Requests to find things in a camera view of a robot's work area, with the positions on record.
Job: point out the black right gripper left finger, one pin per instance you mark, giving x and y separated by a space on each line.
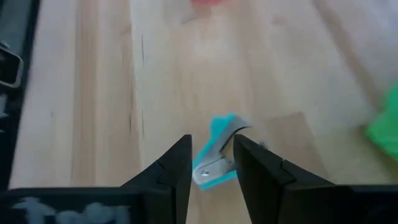
168 183

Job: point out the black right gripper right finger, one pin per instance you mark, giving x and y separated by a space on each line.
264 183

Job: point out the teal staple remover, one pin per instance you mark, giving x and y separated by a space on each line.
214 161

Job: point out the green plastic basket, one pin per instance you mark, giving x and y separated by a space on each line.
384 127

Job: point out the black table edge rail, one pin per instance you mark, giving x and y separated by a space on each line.
18 124

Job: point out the silver metal bracket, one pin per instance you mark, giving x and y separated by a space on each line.
9 67

